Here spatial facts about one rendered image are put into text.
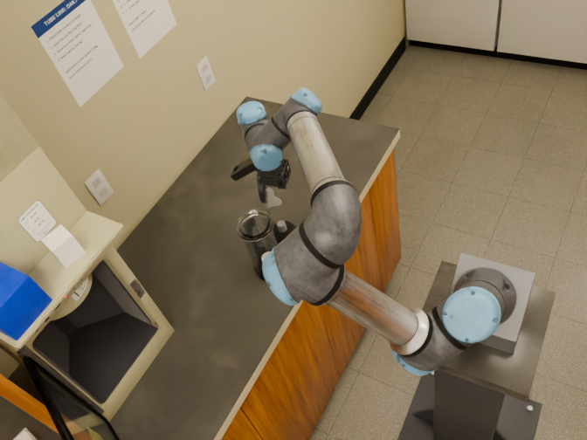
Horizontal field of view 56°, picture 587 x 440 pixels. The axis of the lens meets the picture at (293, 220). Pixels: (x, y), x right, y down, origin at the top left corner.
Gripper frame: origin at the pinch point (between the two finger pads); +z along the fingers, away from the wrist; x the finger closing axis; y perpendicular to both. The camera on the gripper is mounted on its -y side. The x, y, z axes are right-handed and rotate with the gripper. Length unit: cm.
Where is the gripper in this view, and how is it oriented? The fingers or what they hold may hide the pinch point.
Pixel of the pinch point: (272, 198)
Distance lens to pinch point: 168.8
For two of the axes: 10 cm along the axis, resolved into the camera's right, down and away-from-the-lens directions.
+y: 9.5, 0.6, -2.9
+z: 1.9, 6.3, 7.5
